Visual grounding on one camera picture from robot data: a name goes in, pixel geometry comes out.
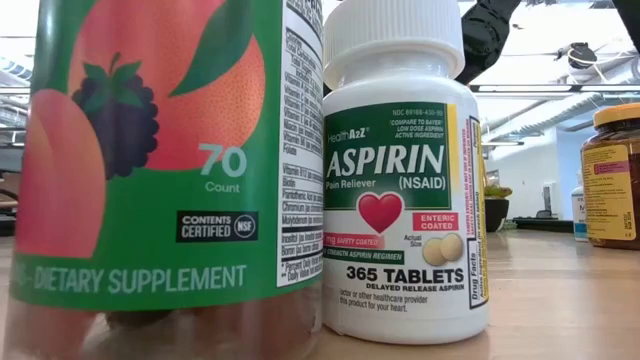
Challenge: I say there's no white aspirin bottle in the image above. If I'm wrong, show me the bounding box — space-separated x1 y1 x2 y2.
322 0 491 347

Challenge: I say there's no black round ceiling device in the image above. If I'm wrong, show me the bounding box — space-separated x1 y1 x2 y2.
553 42 600 71

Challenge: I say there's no succulent plant in dark pot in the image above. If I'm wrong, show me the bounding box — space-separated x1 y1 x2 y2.
483 183 514 234

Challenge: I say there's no amber bottle with yellow cap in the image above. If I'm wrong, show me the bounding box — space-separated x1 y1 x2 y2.
580 103 640 252

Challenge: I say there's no long horizontal light bar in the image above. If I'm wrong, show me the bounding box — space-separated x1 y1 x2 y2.
0 83 640 97

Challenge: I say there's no white bottle, blue stripe label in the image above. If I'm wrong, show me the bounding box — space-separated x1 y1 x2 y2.
571 171 590 244

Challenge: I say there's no gummy supplement bottle, green label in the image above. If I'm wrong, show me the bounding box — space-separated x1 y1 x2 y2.
0 0 325 360

